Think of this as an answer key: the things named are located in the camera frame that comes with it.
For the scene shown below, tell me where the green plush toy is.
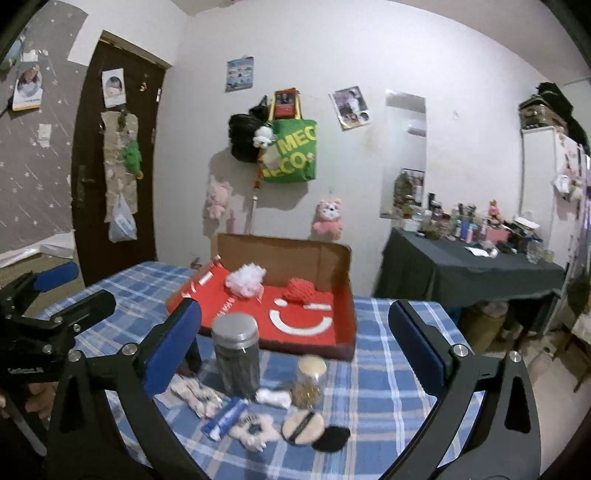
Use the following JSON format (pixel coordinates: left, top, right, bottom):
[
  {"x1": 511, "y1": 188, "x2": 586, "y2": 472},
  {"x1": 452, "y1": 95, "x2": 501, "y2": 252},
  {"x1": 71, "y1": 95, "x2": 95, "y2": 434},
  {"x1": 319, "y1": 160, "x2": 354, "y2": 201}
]
[{"x1": 121, "y1": 141, "x2": 144, "y2": 178}]

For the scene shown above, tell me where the white bath pouf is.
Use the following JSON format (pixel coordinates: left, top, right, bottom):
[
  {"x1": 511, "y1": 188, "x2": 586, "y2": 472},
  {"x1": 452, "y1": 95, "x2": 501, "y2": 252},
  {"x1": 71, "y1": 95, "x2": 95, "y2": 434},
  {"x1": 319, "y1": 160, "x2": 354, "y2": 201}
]
[{"x1": 225, "y1": 263, "x2": 266, "y2": 300}]

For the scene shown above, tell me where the small wooden-lid glass jar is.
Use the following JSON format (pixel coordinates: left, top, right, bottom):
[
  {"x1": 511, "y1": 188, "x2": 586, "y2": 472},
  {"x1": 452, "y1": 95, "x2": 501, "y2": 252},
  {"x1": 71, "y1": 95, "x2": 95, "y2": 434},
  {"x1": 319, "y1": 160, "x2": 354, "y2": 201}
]
[{"x1": 295, "y1": 355, "x2": 327, "y2": 409}]

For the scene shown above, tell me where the person's left hand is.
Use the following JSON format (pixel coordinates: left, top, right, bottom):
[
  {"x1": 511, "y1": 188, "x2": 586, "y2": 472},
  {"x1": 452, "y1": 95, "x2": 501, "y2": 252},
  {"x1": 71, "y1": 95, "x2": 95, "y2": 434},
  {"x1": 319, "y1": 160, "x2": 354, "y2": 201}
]
[{"x1": 0, "y1": 381, "x2": 58, "y2": 418}]

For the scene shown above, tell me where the black round puff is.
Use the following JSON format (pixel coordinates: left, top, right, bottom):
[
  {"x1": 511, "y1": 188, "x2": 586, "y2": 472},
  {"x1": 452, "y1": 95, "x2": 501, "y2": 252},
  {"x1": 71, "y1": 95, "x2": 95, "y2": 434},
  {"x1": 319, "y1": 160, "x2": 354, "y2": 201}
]
[{"x1": 313, "y1": 425, "x2": 352, "y2": 452}]

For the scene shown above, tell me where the red-lined cardboard box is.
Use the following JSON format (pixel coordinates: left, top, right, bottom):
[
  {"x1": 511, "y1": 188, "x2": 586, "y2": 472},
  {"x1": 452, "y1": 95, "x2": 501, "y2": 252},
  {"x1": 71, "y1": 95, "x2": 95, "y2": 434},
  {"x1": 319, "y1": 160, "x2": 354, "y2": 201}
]
[{"x1": 165, "y1": 233, "x2": 358, "y2": 361}]

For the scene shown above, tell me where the red crochet bag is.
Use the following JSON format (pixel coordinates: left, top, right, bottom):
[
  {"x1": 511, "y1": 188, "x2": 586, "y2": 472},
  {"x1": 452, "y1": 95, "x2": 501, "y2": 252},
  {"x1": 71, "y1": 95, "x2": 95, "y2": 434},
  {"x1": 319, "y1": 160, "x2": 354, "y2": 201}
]
[{"x1": 283, "y1": 277, "x2": 317, "y2": 303}]

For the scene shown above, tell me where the cream crochet scrunchie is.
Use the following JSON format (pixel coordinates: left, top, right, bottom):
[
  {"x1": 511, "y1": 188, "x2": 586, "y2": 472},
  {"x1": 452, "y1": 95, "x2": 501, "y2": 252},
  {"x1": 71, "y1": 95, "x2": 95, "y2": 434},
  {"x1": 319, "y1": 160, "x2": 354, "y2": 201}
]
[{"x1": 167, "y1": 375, "x2": 222, "y2": 418}]

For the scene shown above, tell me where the red booklet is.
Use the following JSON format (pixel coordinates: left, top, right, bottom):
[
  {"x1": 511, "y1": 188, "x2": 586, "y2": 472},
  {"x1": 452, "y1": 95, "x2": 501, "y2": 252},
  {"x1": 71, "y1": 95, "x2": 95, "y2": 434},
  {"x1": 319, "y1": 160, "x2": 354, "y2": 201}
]
[{"x1": 273, "y1": 88, "x2": 300, "y2": 118}]

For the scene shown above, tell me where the pink cat plush toy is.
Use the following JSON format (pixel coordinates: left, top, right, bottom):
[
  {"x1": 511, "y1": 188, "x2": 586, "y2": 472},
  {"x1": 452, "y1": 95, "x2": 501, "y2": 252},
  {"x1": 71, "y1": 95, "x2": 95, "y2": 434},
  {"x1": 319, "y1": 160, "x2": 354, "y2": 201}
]
[{"x1": 312, "y1": 198, "x2": 345, "y2": 241}]

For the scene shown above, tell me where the black bag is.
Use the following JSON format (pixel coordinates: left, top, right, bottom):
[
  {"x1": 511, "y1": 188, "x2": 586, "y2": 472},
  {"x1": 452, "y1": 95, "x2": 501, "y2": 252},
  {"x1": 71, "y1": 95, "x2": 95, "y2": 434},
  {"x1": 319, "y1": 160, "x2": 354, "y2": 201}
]
[{"x1": 228, "y1": 96, "x2": 269, "y2": 163}]

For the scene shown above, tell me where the beige powder puff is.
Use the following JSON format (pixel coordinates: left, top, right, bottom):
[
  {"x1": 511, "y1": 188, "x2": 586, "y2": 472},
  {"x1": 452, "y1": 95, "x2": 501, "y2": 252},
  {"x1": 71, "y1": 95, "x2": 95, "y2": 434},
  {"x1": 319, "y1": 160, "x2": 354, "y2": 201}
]
[{"x1": 281, "y1": 412, "x2": 324, "y2": 446}]

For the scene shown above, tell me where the torn brown paper hanging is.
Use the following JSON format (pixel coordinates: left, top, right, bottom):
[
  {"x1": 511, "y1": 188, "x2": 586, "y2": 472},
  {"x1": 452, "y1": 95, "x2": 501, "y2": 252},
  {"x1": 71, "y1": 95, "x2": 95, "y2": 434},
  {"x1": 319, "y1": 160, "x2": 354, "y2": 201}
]
[{"x1": 100, "y1": 111, "x2": 139, "y2": 222}]

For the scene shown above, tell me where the patterned bag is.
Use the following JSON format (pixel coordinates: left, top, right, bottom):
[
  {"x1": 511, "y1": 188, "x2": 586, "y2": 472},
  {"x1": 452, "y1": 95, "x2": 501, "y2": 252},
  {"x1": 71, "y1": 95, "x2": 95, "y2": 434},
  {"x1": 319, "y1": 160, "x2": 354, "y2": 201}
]
[{"x1": 519, "y1": 95, "x2": 568, "y2": 130}]

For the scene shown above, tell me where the tall dark-filled glass jar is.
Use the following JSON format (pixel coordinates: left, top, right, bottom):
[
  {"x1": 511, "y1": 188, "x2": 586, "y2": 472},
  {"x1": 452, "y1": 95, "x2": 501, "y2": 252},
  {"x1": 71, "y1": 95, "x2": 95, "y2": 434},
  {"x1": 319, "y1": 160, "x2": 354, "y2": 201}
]
[{"x1": 211, "y1": 313, "x2": 262, "y2": 400}]

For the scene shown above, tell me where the blue wall calendar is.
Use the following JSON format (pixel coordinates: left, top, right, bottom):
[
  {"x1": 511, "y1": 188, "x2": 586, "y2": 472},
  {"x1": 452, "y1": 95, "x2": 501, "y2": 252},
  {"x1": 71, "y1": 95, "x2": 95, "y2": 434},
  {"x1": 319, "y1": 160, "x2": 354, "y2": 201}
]
[{"x1": 225, "y1": 56, "x2": 254, "y2": 92}]

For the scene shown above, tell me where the row of cosmetic bottles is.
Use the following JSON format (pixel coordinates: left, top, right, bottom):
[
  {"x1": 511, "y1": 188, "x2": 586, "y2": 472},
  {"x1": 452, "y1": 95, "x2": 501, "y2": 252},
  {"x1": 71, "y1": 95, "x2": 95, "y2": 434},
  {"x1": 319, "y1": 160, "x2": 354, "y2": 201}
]
[{"x1": 394, "y1": 191, "x2": 555, "y2": 264}]

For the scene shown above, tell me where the wall mirror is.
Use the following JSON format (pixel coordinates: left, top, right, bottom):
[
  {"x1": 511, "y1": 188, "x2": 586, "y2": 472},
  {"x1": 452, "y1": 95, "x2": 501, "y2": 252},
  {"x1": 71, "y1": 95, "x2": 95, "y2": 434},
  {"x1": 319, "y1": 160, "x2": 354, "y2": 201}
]
[{"x1": 379, "y1": 90, "x2": 426, "y2": 220}]

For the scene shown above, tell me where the white wall calendar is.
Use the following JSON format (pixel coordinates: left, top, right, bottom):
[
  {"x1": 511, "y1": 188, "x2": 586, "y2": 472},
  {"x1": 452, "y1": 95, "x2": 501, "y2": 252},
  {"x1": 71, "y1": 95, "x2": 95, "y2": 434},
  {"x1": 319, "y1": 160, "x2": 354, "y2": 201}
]
[{"x1": 11, "y1": 62, "x2": 44, "y2": 112}]

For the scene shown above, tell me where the clear plastic bag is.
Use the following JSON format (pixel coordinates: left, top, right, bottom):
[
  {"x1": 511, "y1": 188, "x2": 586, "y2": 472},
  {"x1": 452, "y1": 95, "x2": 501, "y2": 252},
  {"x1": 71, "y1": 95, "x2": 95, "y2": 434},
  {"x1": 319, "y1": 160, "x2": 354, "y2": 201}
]
[{"x1": 108, "y1": 194, "x2": 138, "y2": 243}]

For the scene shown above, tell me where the cream and black scrunchie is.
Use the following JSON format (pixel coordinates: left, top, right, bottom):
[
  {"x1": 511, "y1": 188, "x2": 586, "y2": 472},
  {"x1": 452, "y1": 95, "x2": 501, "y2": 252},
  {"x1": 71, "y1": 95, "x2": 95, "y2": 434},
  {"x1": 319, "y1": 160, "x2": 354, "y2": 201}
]
[{"x1": 229, "y1": 413, "x2": 280, "y2": 452}]

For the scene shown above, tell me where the small white soft pad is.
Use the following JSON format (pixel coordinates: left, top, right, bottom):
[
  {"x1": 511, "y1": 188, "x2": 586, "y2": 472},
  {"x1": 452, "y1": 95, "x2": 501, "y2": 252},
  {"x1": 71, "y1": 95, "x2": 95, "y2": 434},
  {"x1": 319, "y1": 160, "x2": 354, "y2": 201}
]
[{"x1": 255, "y1": 388, "x2": 293, "y2": 408}]

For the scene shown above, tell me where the green tote bag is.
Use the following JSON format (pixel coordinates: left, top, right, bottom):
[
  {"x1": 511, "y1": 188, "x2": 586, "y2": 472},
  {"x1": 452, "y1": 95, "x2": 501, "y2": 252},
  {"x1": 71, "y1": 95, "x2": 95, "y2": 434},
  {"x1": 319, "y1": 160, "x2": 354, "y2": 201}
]
[{"x1": 261, "y1": 92, "x2": 319, "y2": 184}]

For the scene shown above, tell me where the black clothing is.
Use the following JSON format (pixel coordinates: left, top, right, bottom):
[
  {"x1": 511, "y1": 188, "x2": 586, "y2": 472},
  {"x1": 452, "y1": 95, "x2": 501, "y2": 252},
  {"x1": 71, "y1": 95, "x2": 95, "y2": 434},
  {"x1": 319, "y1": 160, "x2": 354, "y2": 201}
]
[{"x1": 538, "y1": 82, "x2": 591, "y2": 144}]

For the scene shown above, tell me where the blue tube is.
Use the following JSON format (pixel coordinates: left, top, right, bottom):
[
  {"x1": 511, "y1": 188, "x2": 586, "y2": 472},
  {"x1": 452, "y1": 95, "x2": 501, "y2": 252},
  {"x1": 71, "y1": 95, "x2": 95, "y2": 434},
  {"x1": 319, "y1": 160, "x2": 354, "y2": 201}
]
[{"x1": 202, "y1": 399, "x2": 250, "y2": 441}]

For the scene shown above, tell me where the wall photo poster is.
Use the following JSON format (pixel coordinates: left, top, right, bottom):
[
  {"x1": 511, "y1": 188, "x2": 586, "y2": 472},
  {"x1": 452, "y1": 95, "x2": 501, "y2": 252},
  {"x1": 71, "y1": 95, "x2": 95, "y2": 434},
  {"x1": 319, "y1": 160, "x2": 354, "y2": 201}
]
[{"x1": 329, "y1": 85, "x2": 371, "y2": 131}]

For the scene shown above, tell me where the pale plush toy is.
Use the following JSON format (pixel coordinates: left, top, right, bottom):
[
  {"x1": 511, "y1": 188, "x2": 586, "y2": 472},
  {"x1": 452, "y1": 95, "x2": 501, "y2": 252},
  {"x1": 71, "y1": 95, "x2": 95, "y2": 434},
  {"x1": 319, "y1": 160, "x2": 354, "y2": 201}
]
[{"x1": 554, "y1": 161, "x2": 585, "y2": 201}]

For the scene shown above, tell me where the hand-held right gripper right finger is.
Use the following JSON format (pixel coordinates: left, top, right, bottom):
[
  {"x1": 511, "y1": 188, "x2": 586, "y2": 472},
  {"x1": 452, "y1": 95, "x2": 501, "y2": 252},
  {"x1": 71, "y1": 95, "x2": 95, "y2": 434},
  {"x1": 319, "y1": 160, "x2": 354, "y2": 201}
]
[{"x1": 388, "y1": 299, "x2": 543, "y2": 480}]

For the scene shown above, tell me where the dark cloth covered table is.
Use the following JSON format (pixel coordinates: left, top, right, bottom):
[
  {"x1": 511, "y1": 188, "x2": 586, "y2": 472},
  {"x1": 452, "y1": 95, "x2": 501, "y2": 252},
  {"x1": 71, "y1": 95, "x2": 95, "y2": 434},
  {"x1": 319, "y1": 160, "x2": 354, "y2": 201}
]
[{"x1": 375, "y1": 226, "x2": 566, "y2": 324}]

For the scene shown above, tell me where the dark brown door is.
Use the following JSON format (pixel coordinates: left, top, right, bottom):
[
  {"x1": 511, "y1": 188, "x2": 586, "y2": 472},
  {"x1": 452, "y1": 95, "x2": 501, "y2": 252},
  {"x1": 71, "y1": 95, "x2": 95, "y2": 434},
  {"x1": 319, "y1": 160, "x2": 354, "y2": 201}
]
[{"x1": 70, "y1": 30, "x2": 169, "y2": 289}]

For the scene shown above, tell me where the blue checked tablecloth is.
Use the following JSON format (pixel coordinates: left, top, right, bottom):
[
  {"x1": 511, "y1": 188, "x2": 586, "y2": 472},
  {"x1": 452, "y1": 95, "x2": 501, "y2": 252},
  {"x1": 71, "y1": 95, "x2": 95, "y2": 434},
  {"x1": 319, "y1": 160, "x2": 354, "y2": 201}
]
[{"x1": 34, "y1": 261, "x2": 490, "y2": 480}]

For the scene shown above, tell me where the pink pig plush toy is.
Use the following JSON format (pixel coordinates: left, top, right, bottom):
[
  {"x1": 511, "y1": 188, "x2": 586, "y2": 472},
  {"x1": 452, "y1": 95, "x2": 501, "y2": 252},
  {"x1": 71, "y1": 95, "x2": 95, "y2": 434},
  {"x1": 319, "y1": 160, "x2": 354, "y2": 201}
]
[{"x1": 205, "y1": 178, "x2": 232, "y2": 220}]

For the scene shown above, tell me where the white refrigerator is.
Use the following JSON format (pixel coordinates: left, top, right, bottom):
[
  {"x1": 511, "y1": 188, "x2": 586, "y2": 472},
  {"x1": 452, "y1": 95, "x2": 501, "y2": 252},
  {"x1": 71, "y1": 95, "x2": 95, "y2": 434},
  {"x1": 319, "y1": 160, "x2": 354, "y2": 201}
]
[{"x1": 521, "y1": 127, "x2": 591, "y2": 278}]

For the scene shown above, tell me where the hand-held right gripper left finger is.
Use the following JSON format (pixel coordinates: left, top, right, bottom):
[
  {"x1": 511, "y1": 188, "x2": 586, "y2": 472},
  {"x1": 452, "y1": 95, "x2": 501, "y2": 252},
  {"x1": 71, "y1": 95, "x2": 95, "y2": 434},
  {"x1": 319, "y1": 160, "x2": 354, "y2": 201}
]
[{"x1": 46, "y1": 298, "x2": 218, "y2": 480}]

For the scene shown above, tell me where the photo sheet on door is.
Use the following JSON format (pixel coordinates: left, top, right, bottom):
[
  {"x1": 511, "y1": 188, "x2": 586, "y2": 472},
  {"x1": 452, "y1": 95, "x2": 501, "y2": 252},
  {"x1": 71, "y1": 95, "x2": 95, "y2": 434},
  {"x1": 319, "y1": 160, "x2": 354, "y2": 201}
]
[{"x1": 102, "y1": 68, "x2": 127, "y2": 108}]

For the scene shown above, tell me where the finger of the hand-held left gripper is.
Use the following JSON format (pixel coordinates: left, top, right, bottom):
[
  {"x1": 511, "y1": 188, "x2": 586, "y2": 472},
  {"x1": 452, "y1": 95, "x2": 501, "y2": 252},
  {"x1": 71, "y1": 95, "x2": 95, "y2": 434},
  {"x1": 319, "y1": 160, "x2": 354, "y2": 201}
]
[
  {"x1": 0, "y1": 261, "x2": 79, "y2": 319},
  {"x1": 28, "y1": 290, "x2": 117, "y2": 342}
]

